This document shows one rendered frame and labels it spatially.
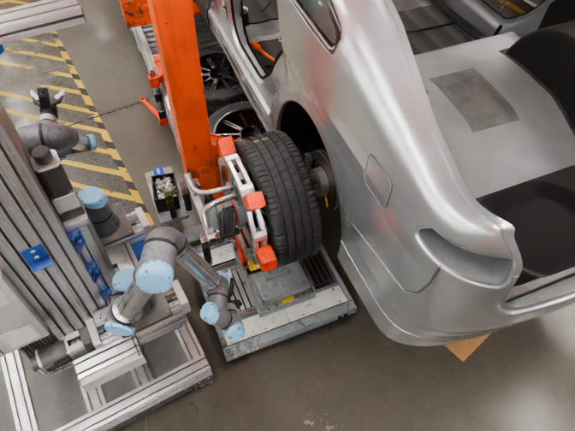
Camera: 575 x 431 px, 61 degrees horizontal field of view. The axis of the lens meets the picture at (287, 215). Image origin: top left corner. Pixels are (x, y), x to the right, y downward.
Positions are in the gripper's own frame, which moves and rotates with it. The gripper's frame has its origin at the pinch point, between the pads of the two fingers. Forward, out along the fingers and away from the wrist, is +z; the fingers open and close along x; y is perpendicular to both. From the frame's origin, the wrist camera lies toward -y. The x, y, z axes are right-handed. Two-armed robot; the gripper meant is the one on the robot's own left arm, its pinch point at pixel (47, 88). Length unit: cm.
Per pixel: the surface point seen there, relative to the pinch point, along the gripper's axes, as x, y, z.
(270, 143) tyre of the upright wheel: 97, -7, -57
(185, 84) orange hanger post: 63, -15, -22
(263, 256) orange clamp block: 87, 24, -98
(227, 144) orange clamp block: 79, 3, -46
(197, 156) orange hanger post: 69, 31, -22
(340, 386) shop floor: 131, 107, -136
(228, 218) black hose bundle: 72, 10, -84
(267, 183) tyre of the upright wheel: 90, -3, -78
